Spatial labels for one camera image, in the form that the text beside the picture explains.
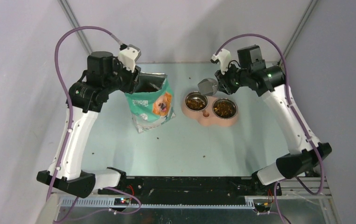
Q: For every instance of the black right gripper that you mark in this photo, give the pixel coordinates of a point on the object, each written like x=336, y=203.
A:
x=223, y=84

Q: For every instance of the kibble in right bowl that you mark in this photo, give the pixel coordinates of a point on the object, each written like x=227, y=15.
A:
x=224, y=109

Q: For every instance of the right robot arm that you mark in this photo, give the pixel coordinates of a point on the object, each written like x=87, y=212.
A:
x=269, y=83

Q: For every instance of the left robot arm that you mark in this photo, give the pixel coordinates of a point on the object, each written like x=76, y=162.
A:
x=104, y=75

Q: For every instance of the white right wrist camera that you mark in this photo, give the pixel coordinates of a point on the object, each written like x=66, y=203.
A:
x=223, y=57

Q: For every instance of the steel bowl left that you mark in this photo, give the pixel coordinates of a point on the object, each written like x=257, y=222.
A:
x=196, y=94

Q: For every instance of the metal food scoop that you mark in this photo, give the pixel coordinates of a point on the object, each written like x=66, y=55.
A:
x=208, y=87

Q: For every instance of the steel bowl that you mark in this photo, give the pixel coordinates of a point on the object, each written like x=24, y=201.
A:
x=227, y=100
x=196, y=94

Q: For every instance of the steel bowl right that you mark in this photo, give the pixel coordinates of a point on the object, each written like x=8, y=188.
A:
x=227, y=100

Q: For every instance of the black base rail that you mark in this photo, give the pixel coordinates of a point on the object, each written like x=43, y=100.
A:
x=186, y=190

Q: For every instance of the kibble in left bowl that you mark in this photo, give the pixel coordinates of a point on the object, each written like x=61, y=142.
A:
x=196, y=104

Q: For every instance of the kibble in bowl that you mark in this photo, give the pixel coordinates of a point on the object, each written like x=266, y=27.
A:
x=224, y=109
x=196, y=104

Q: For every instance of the green pet food bag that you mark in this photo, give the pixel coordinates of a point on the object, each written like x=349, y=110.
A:
x=151, y=105

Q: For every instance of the pink double bowl stand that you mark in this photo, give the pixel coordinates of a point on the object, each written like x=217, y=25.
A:
x=206, y=117

